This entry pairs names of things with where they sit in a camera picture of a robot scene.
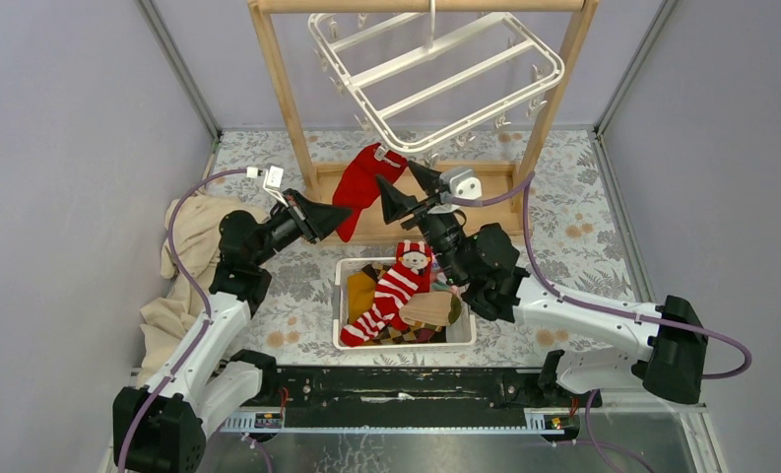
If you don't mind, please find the pink patterned sock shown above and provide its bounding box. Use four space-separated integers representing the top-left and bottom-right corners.
429 263 459 296

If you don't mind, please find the mustard yellow sock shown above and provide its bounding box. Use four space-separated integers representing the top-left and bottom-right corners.
346 271 377 323

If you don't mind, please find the red white striped sock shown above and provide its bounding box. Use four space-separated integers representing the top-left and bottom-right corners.
340 262 430 347

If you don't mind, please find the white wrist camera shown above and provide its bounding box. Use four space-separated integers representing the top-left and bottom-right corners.
432 167 483 214
245 165 290 208

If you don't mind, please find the wooden hanger stand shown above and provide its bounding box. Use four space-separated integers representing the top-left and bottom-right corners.
247 1 598 237

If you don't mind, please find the red bow sock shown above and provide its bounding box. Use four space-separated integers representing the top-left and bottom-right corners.
396 239 433 275

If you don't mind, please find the beige crumpled cloth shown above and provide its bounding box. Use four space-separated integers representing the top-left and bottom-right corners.
136 194 267 387

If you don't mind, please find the white plastic clip hanger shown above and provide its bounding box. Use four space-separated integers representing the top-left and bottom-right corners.
307 11 566 157

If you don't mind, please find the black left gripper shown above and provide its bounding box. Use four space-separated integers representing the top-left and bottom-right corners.
251 188 353 268

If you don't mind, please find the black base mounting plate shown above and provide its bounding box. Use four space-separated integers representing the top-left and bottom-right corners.
240 366 602 430

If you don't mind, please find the beige sock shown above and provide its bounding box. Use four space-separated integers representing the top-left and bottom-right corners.
399 291 462 326

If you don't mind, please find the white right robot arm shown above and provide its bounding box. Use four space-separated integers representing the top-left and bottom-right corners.
375 162 708 406

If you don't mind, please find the floral patterned table mat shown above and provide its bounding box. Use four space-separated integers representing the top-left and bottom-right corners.
208 129 637 367

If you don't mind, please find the plain red sock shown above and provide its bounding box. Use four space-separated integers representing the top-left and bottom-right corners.
332 143 408 242

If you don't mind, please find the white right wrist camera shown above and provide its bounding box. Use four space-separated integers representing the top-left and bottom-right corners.
432 167 483 214

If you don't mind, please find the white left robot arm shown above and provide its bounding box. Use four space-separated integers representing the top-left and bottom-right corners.
112 189 352 472

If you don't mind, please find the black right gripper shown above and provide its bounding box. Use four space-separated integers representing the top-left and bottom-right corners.
374 160 469 285

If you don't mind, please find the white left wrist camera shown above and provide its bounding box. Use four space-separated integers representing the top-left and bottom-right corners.
245 165 290 208

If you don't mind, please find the white plastic basket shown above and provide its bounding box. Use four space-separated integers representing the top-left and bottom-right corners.
332 257 477 353

